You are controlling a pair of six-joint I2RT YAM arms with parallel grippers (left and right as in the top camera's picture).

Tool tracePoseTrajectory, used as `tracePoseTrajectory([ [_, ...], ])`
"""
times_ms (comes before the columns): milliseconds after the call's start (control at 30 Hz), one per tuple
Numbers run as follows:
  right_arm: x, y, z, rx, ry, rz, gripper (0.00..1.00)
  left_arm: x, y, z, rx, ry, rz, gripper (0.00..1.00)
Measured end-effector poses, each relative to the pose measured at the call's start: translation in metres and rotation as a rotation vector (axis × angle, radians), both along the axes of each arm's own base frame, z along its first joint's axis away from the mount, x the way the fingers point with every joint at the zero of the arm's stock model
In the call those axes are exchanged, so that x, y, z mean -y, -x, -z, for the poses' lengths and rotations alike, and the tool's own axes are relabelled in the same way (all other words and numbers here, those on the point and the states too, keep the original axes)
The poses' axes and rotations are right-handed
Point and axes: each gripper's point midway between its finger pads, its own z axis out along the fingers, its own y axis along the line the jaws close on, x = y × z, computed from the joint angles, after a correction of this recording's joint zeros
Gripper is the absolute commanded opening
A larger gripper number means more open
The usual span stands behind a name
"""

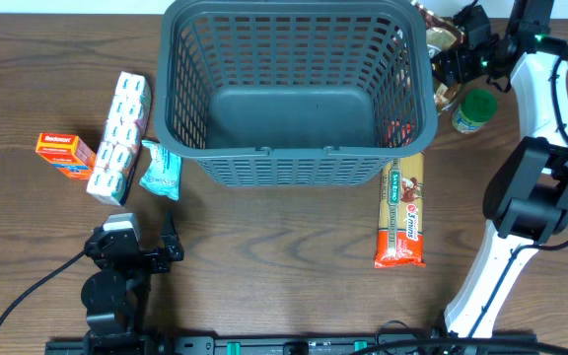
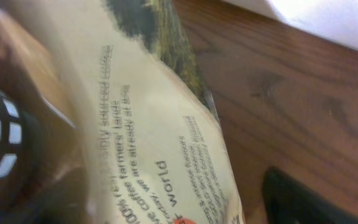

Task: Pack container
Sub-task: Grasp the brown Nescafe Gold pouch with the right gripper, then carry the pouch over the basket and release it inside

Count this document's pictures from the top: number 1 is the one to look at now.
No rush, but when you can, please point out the Kleenex tissue multipack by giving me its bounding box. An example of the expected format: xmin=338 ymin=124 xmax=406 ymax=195
xmin=87 ymin=72 xmax=152 ymax=206

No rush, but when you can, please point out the San Remo spaghetti packet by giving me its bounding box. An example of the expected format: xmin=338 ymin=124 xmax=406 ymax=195
xmin=374 ymin=153 xmax=425 ymax=268

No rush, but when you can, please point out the green wet wipes packet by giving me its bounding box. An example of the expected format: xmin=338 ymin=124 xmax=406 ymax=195
xmin=139 ymin=140 xmax=182 ymax=201

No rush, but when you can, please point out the orange Redoxon box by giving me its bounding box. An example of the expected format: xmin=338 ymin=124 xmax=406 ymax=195
xmin=35 ymin=132 xmax=96 ymax=180

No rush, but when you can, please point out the green lid jar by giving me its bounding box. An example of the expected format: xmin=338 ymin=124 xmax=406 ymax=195
xmin=452 ymin=89 xmax=498 ymax=134

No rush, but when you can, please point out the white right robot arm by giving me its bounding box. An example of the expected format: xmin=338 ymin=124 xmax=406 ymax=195
xmin=431 ymin=1 xmax=568 ymax=339

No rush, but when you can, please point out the brown gold snack bag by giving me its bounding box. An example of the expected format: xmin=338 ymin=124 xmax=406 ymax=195
xmin=410 ymin=0 xmax=464 ymax=114

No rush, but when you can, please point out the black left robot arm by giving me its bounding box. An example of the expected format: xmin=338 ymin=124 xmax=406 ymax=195
xmin=81 ymin=212 xmax=184 ymax=354

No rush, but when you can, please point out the grey plastic basket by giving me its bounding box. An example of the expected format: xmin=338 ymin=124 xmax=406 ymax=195
xmin=154 ymin=0 xmax=438 ymax=186

